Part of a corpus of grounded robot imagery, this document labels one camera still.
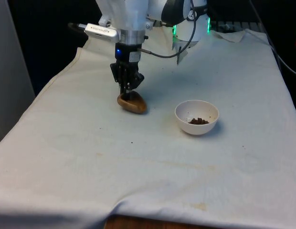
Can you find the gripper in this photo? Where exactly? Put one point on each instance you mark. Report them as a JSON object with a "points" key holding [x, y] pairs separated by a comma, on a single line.
{"points": [[124, 54]]}

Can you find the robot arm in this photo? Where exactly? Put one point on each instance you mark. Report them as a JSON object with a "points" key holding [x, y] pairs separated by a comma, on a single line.
{"points": [[129, 14]]}

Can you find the coffee beans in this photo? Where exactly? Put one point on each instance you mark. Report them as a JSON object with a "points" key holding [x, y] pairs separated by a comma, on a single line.
{"points": [[198, 121]]}

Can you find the white bowl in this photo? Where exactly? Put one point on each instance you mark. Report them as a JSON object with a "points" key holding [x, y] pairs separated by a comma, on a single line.
{"points": [[195, 130]]}

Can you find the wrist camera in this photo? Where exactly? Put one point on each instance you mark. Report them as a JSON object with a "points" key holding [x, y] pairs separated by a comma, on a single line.
{"points": [[100, 30]]}

